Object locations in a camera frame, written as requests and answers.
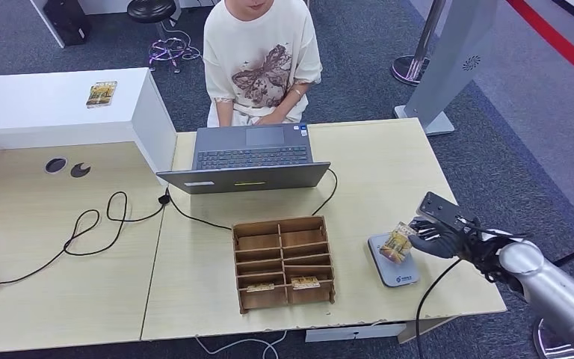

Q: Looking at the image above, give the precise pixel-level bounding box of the white counter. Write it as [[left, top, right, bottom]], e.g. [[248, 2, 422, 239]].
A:
[[0, 67, 178, 185]]

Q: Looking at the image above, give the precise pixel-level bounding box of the black laptop power cable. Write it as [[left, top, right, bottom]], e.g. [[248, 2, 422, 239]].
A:
[[0, 168, 339, 286]]

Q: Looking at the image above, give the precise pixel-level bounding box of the white desk panel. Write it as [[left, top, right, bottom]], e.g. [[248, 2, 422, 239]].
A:
[[28, 0, 66, 49]]

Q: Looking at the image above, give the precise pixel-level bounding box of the white cable under desk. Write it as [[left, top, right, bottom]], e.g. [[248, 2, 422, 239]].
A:
[[195, 331, 288, 359]]

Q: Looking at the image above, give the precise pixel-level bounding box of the person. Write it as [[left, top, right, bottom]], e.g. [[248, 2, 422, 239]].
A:
[[203, 0, 324, 127]]

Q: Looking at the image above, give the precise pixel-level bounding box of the person's left hand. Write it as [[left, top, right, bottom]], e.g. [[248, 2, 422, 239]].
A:
[[257, 111, 288, 126]]

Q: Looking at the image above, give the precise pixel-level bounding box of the yellow printed ID card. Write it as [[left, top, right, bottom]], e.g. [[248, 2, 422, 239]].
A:
[[380, 221, 417, 265]]

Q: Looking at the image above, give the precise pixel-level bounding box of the grey kiosk stand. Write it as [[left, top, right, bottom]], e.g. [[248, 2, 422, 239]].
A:
[[394, 0, 499, 137]]

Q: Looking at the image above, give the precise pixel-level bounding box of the black round stool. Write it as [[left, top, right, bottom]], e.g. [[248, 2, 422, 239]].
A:
[[126, 0, 192, 74]]

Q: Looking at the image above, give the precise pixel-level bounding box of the black computer tower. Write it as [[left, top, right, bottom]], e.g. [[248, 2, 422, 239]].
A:
[[43, 0, 91, 48]]

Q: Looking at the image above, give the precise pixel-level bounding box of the grey card reader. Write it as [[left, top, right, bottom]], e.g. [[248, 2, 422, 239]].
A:
[[367, 233, 421, 289]]

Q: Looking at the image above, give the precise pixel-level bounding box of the white floor cable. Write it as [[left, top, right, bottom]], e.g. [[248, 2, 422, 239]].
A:
[[160, 22, 202, 61]]

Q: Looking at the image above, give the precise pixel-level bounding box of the wooden card organizer box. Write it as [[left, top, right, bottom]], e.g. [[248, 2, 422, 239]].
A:
[[232, 215, 336, 315]]

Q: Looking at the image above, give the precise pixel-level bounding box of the chrome stanchion base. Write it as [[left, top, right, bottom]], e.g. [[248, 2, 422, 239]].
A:
[[531, 316, 574, 359]]

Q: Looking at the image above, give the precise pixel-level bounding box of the grey laptop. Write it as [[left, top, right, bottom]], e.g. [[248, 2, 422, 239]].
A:
[[155, 123, 332, 195]]

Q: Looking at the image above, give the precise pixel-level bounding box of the chrome stanchion post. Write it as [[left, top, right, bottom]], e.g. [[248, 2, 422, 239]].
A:
[[391, 0, 449, 87]]

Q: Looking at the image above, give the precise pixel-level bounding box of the desk cable grommet ring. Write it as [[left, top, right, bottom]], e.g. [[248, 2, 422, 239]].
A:
[[44, 157, 68, 175]]

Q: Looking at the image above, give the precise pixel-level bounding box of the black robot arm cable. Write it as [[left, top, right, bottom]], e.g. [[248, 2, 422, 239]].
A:
[[414, 257, 463, 359]]

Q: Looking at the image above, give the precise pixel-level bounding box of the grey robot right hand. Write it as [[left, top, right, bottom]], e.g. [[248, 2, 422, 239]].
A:
[[408, 220, 463, 260]]

